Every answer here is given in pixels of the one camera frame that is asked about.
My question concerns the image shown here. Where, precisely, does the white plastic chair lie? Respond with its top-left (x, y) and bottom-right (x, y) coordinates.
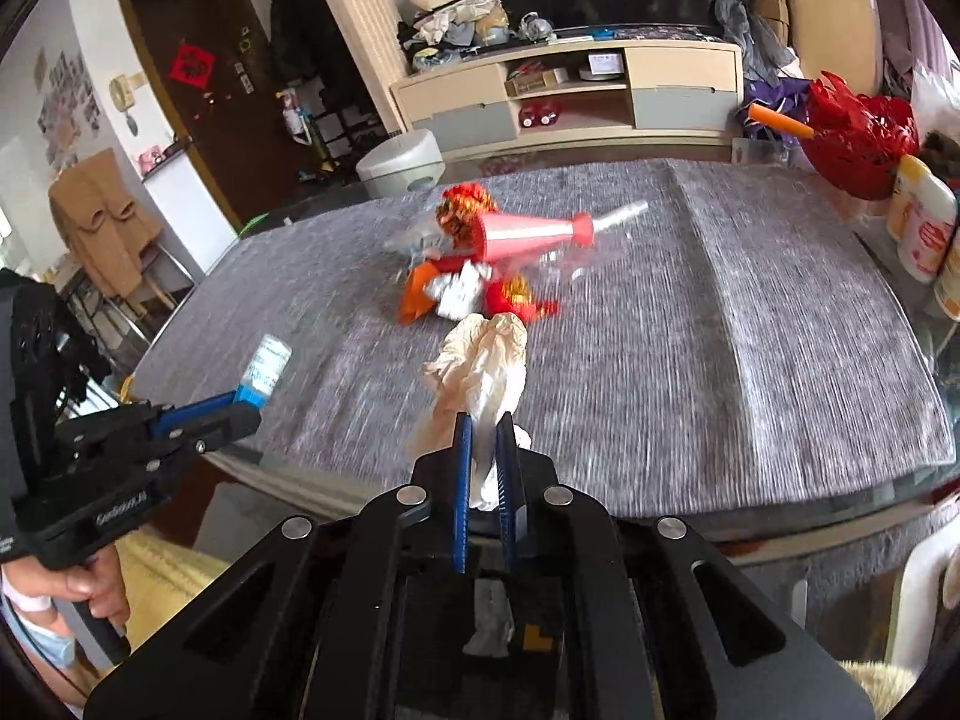
top-left (885, 536), bottom-right (960, 683)

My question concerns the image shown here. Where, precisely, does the red gold foil wrapper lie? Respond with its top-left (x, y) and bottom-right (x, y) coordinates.
top-left (431, 184), bottom-right (500, 241)

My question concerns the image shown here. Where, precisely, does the metal chair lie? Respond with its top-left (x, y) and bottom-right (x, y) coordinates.
top-left (56, 240), bottom-right (200, 361)

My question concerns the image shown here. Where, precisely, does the grey fluffy rug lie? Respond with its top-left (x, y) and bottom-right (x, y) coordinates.
top-left (720, 525), bottom-right (938, 661)

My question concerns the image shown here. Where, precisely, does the white round appliance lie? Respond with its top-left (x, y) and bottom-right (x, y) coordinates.
top-left (355, 129), bottom-right (445, 200)

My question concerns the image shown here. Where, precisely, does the small white-blue packet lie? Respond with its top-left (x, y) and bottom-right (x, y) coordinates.
top-left (241, 336), bottom-right (293, 400)

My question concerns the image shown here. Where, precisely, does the orange foam stick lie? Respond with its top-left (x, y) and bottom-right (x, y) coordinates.
top-left (748, 103), bottom-right (815, 140)

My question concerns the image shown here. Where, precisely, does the black hanging coat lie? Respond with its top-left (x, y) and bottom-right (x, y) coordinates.
top-left (266, 0), bottom-right (338, 83)

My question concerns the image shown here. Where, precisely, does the person's left hand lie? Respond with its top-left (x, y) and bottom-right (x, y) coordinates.
top-left (4, 540), bottom-right (130, 620)

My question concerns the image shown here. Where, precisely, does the white plastic bag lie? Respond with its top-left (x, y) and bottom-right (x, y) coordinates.
top-left (907, 64), bottom-right (960, 158)

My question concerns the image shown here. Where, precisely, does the red plastic basket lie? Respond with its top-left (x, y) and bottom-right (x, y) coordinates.
top-left (801, 71), bottom-right (920, 200)

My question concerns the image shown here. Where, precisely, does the person's left forearm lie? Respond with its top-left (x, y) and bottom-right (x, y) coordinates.
top-left (0, 594), bottom-right (98, 706)

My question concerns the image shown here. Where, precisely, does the wall photo collage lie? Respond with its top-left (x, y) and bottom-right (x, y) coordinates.
top-left (36, 49), bottom-right (102, 173)

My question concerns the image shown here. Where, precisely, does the grey tablecloth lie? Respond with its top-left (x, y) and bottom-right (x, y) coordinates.
top-left (131, 157), bottom-right (953, 533)

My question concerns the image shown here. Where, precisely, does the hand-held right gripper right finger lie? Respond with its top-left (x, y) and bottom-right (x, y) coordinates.
top-left (495, 424), bottom-right (875, 720)

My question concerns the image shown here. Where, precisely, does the yellow fluffy blanket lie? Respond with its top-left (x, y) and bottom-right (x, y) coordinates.
top-left (112, 529), bottom-right (923, 720)

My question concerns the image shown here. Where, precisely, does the white silver wrapper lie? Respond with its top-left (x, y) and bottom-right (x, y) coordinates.
top-left (431, 262), bottom-right (488, 316)

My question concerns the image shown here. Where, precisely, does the red diamond door decoration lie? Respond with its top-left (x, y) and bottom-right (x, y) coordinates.
top-left (169, 45), bottom-right (216, 91)

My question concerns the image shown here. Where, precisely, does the pile of clothes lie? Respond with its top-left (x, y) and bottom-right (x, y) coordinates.
top-left (397, 0), bottom-right (518, 72)

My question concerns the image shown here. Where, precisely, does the purple cloth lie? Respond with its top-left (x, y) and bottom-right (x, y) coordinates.
top-left (739, 75), bottom-right (815, 143)

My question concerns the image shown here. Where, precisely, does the beige tv cabinet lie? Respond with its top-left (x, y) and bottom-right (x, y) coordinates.
top-left (390, 40), bottom-right (745, 160)

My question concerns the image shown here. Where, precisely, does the pink paper cone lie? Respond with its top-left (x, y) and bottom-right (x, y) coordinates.
top-left (476, 211), bottom-right (597, 265)

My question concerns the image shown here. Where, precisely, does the grey blue garment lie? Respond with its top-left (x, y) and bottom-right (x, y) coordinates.
top-left (712, 0), bottom-right (796, 83)

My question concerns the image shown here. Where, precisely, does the orange wrapper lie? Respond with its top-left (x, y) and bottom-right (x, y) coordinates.
top-left (397, 259), bottom-right (451, 325)

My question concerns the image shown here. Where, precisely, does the clear plastic wrapper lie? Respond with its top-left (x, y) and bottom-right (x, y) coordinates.
top-left (540, 244), bottom-right (623, 286)
top-left (382, 221), bottom-right (451, 260)

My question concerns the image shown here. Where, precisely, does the white tissue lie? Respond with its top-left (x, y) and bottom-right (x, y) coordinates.
top-left (411, 313), bottom-right (535, 657)

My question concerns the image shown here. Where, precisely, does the beige coat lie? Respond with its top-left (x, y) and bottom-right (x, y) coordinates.
top-left (49, 150), bottom-right (166, 301)

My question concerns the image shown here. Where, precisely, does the dark brown door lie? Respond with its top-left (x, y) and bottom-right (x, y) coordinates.
top-left (114, 0), bottom-right (316, 241)

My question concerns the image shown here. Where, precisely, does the cardboard box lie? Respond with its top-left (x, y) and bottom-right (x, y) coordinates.
top-left (750, 0), bottom-right (882, 83)

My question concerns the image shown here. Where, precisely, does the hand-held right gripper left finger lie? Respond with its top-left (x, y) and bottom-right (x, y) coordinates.
top-left (84, 414), bottom-right (473, 720)

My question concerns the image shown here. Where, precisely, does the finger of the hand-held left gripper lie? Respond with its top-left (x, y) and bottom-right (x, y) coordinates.
top-left (169, 405), bottom-right (263, 458)
top-left (146, 388), bottom-right (263, 440)

